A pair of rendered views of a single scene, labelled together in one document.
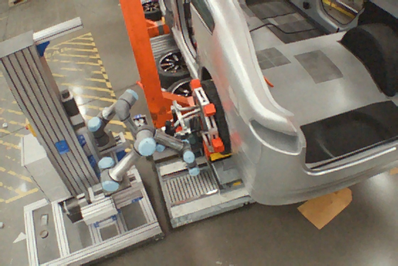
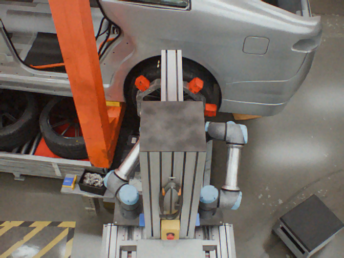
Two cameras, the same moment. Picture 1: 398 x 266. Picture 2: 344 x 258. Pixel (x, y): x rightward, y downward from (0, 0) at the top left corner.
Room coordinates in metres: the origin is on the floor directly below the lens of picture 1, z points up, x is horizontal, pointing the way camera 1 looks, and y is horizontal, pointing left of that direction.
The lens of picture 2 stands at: (1.65, 1.94, 3.19)
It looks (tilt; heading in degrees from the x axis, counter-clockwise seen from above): 52 degrees down; 285
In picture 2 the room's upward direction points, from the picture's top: 2 degrees clockwise
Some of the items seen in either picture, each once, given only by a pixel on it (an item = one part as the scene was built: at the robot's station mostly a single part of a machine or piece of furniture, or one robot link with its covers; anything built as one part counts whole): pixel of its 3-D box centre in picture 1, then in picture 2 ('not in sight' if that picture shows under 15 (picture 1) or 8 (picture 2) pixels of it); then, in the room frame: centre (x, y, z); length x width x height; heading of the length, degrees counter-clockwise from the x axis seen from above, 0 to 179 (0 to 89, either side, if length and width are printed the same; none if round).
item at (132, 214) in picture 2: (99, 136); (130, 206); (2.20, 0.86, 0.87); 0.15 x 0.15 x 0.10
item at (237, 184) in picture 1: (229, 168); not in sight; (2.23, -0.23, 0.13); 0.50 x 0.36 x 0.10; 10
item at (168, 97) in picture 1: (190, 100); (109, 114); (2.70, 0.04, 0.69); 0.52 x 0.17 x 0.35; 100
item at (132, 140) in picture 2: (195, 146); (134, 152); (2.50, 0.06, 0.26); 0.42 x 0.18 x 0.35; 100
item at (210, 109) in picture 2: (217, 145); (210, 110); (1.89, -0.12, 0.85); 0.09 x 0.08 x 0.07; 10
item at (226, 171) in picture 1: (227, 156); not in sight; (2.23, -0.23, 0.32); 0.40 x 0.30 x 0.28; 10
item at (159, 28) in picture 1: (156, 23); not in sight; (4.61, 0.36, 0.69); 0.52 x 0.17 x 0.35; 100
